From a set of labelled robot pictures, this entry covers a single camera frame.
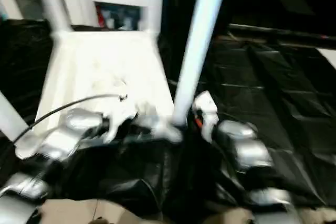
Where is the dark grey robot foot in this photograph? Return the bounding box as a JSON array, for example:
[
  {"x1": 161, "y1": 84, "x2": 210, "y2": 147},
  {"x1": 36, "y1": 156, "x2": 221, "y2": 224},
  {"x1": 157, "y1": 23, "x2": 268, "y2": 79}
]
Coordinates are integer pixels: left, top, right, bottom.
[{"x1": 90, "y1": 216, "x2": 110, "y2": 224}]

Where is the long black bar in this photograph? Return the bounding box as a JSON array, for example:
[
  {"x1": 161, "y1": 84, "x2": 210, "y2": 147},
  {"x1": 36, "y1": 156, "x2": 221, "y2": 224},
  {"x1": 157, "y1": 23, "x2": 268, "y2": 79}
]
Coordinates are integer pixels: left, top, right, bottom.
[{"x1": 227, "y1": 24, "x2": 336, "y2": 42}]

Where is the black plastic mat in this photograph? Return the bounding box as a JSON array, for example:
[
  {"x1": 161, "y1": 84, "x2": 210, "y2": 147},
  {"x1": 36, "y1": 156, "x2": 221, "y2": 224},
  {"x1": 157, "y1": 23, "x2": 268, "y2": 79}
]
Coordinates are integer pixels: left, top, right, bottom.
[{"x1": 0, "y1": 18, "x2": 336, "y2": 221}]

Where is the white flat board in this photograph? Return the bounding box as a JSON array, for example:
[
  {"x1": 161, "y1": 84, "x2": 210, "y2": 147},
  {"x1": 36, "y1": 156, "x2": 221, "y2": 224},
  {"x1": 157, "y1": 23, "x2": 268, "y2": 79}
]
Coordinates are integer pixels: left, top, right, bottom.
[{"x1": 316, "y1": 48, "x2": 336, "y2": 69}]

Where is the red packet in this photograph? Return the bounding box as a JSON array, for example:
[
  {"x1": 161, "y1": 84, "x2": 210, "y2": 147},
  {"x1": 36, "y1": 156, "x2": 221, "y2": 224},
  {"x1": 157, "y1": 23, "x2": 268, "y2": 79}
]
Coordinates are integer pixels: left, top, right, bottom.
[{"x1": 97, "y1": 8, "x2": 105, "y2": 27}]

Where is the white plastic table leg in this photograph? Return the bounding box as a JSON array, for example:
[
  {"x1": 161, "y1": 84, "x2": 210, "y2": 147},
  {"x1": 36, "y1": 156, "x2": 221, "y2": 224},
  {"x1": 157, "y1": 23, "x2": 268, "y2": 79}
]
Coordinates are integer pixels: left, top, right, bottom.
[
  {"x1": 0, "y1": 91, "x2": 35, "y2": 159},
  {"x1": 173, "y1": 0, "x2": 232, "y2": 128},
  {"x1": 41, "y1": 0, "x2": 74, "y2": 41},
  {"x1": 143, "y1": 0, "x2": 161, "y2": 37}
]

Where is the white plastic table top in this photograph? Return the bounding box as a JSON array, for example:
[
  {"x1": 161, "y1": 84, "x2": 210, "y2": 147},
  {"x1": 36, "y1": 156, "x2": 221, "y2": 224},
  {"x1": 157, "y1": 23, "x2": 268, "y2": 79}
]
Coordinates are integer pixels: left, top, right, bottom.
[{"x1": 14, "y1": 28, "x2": 184, "y2": 161}]

